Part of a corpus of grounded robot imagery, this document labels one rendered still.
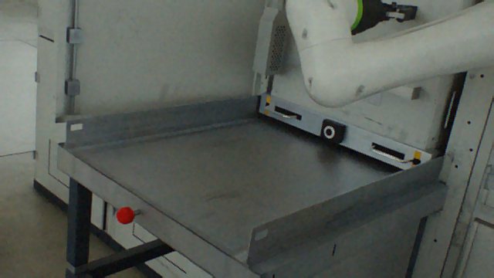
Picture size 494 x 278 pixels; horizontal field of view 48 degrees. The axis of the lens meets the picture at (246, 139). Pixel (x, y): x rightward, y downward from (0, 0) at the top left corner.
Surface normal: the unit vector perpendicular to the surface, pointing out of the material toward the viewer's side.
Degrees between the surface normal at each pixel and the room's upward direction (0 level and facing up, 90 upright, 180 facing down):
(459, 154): 90
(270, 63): 90
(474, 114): 90
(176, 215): 0
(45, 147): 90
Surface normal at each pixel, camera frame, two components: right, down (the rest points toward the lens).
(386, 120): -0.68, 0.14
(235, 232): 0.14, -0.94
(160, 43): 0.56, 0.34
